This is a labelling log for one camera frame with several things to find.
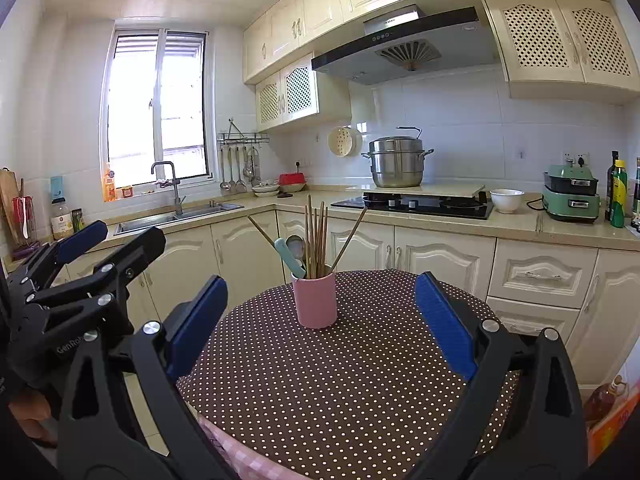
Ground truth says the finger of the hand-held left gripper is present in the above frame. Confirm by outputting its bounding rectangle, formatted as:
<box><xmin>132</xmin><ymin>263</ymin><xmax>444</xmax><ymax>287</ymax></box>
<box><xmin>30</xmin><ymin>226</ymin><xmax>167</xmax><ymax>346</ymax></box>
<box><xmin>5</xmin><ymin>220</ymin><xmax>109</xmax><ymax>306</ymax></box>

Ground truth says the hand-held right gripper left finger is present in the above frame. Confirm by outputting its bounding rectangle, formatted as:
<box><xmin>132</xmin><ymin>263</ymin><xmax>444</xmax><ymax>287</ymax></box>
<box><xmin>56</xmin><ymin>275</ymin><xmax>230</xmax><ymax>480</ymax></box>

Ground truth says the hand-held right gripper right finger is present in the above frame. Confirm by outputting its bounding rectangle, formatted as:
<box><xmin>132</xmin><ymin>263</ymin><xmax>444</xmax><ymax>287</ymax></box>
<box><xmin>414</xmin><ymin>271</ymin><xmax>588</xmax><ymax>480</ymax></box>

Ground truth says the light blue sheathed knife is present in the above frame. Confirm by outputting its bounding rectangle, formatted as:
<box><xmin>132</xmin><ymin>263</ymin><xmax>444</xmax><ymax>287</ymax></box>
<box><xmin>273</xmin><ymin>251</ymin><xmax>307</xmax><ymax>281</ymax></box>

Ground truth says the pink cup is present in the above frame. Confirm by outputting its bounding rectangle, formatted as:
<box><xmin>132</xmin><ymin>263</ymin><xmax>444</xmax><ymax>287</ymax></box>
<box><xmin>291</xmin><ymin>271</ymin><xmax>338</xmax><ymax>330</ymax></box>

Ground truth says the bunch of wooden chopsticks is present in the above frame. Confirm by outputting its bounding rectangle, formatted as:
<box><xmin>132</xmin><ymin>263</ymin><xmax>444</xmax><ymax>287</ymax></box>
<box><xmin>247</xmin><ymin>194</ymin><xmax>368</xmax><ymax>281</ymax></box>

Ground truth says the person's left hand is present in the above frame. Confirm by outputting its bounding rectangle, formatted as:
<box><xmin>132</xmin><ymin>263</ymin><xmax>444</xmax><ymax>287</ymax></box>
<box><xmin>9</xmin><ymin>392</ymin><xmax>58</xmax><ymax>448</ymax></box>

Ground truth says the white-labelled glass jar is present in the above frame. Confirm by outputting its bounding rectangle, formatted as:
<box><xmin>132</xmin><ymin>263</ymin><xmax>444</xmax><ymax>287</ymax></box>
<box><xmin>50</xmin><ymin>196</ymin><xmax>75</xmax><ymax>241</ymax></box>

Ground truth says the stainless steel sink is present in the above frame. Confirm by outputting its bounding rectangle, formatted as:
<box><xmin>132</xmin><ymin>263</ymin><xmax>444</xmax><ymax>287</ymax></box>
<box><xmin>113</xmin><ymin>201</ymin><xmax>245</xmax><ymax>237</ymax></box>

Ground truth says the red utensil holder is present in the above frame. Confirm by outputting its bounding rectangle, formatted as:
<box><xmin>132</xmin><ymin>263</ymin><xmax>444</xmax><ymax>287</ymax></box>
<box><xmin>11</xmin><ymin>195</ymin><xmax>40</xmax><ymax>256</ymax></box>

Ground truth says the metal faucet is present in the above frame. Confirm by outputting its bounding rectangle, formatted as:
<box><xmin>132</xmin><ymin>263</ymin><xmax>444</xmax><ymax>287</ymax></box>
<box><xmin>151</xmin><ymin>161</ymin><xmax>186</xmax><ymax>216</ymax></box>

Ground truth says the wooden cutting board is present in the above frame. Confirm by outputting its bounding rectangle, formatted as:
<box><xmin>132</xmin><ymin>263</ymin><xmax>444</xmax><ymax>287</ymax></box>
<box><xmin>0</xmin><ymin>166</ymin><xmax>25</xmax><ymax>248</ymax></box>

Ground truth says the brown polka-dot tablecloth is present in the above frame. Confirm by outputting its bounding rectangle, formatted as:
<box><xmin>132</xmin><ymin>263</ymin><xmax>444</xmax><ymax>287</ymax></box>
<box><xmin>176</xmin><ymin>269</ymin><xmax>523</xmax><ymax>471</ymax></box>

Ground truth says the hanging metal spatula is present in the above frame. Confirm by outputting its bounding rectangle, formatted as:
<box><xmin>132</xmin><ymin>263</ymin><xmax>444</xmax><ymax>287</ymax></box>
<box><xmin>235</xmin><ymin>146</ymin><xmax>248</xmax><ymax>194</ymax></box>

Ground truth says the pink checked cloth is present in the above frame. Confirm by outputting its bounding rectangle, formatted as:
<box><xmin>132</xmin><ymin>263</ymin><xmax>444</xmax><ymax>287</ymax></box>
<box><xmin>197</xmin><ymin>412</ymin><xmax>301</xmax><ymax>480</ymax></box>

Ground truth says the white bowl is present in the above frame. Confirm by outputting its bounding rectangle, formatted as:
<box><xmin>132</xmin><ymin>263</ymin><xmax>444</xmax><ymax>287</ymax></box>
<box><xmin>489</xmin><ymin>188</ymin><xmax>525</xmax><ymax>214</ymax></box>

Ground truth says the black gas stove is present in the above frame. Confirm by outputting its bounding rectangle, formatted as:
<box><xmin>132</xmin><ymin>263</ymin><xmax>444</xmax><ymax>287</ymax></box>
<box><xmin>330</xmin><ymin>191</ymin><xmax>495</xmax><ymax>221</ymax></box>

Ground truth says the white-framed window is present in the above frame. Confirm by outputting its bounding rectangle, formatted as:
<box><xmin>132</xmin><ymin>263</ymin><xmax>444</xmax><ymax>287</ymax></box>
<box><xmin>100</xmin><ymin>19</ymin><xmax>215</xmax><ymax>196</ymax></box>

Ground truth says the stainless steel steamer pot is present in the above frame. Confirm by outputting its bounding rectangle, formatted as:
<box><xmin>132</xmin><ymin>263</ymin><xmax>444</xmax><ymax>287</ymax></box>
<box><xmin>361</xmin><ymin>126</ymin><xmax>435</xmax><ymax>189</ymax></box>

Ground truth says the amber cooking oil bottle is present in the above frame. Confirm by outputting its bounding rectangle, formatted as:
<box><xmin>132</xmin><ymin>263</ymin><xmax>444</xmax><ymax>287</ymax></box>
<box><xmin>582</xmin><ymin>374</ymin><xmax>628</xmax><ymax>431</ymax></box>

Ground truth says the green electric cooker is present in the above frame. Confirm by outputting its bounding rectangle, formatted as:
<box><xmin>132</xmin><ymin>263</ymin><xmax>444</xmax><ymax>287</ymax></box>
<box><xmin>542</xmin><ymin>164</ymin><xmax>601</xmax><ymax>223</ymax></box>

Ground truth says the orange cardboard box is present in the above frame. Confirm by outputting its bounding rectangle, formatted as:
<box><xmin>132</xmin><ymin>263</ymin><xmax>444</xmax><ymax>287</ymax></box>
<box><xmin>586</xmin><ymin>405</ymin><xmax>633</xmax><ymax>466</ymax></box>

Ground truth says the round cream steamer tray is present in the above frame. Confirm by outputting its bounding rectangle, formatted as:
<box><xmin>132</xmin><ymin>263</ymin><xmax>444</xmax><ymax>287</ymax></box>
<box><xmin>327</xmin><ymin>126</ymin><xmax>362</xmax><ymax>157</ymax></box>

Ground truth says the green bottle yellow cap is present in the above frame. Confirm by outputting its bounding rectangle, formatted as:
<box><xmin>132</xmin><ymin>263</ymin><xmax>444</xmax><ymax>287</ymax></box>
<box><xmin>610</xmin><ymin>160</ymin><xmax>628</xmax><ymax>229</ymax></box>

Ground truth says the dark glass oil bottle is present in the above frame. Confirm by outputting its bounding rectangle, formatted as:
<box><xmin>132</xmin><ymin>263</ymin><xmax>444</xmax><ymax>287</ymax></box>
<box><xmin>606</xmin><ymin>150</ymin><xmax>621</xmax><ymax>222</ymax></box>

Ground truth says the dark sauce bottle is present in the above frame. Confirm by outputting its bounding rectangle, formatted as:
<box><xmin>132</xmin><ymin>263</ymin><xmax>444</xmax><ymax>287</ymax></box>
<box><xmin>631</xmin><ymin>157</ymin><xmax>640</xmax><ymax>231</ymax></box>

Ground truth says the black range hood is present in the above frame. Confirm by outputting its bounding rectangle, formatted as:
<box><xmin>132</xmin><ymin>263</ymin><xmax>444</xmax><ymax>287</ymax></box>
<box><xmin>311</xmin><ymin>4</ymin><xmax>501</xmax><ymax>86</ymax></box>

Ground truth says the metal wall utensil rack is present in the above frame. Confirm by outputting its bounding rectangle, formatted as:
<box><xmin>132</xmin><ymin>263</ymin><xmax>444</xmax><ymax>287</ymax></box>
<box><xmin>217</xmin><ymin>117</ymin><xmax>270</xmax><ymax>147</ymax></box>

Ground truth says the cream lattice-door wall cabinet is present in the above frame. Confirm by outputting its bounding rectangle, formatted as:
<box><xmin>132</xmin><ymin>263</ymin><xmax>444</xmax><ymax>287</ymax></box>
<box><xmin>481</xmin><ymin>0</ymin><xmax>640</xmax><ymax>107</ymax></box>
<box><xmin>255</xmin><ymin>57</ymin><xmax>351</xmax><ymax>133</ymax></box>

